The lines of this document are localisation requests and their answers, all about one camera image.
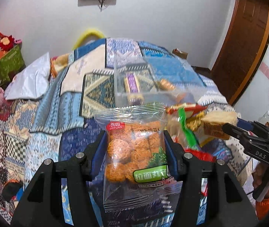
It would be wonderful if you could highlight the white plastic bag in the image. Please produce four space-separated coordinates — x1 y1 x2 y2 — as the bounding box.
4 52 51 100

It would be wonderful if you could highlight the yellow cake snack packet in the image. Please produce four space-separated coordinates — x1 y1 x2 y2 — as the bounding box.
187 110 239 140

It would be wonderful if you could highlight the green storage box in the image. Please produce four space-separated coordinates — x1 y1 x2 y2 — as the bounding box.
0 44 26 86

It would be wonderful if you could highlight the purple wrapped snack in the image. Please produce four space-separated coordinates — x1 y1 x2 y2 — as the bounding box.
124 73 144 104

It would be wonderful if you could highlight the brown wooden door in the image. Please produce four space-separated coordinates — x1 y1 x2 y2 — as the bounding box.
210 0 269 106

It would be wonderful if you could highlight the round cracker snack packet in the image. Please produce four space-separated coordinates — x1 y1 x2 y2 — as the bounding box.
167 113 187 147

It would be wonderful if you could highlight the white plastic object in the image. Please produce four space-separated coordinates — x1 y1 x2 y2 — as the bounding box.
259 110 269 130

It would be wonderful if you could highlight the orange printed fleece blanket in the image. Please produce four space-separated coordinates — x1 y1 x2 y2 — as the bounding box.
51 53 70 76

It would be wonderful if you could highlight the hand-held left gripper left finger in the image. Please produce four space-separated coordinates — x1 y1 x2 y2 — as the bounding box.
11 130 109 227

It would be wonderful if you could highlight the blue patchwork blanket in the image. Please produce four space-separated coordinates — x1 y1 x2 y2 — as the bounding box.
0 37 253 227

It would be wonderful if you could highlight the person's right hand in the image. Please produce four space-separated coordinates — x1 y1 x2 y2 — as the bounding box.
251 164 269 200

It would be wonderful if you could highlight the orange noodle ball snack packet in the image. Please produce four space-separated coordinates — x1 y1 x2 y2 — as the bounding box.
94 103 184 214

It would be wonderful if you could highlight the red snack packet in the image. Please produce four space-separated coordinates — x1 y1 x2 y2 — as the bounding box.
166 103 207 114
185 148 211 162

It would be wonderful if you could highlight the golden wrapped snack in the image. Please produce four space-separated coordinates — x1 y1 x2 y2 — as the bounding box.
157 79 176 91

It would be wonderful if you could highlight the yellow foam tube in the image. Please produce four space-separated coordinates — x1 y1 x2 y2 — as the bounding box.
72 28 105 51

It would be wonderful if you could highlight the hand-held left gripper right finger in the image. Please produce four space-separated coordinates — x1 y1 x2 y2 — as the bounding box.
163 130 259 227

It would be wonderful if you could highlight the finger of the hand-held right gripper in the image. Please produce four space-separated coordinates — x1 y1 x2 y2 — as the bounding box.
222 122 269 145
237 118 269 136

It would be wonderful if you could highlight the small cardboard box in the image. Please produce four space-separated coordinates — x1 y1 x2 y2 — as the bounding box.
172 48 188 59

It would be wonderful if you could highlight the green snack packet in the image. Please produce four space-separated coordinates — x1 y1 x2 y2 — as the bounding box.
177 107 199 147

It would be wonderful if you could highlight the clear plastic box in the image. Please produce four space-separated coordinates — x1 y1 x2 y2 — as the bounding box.
113 52 211 107

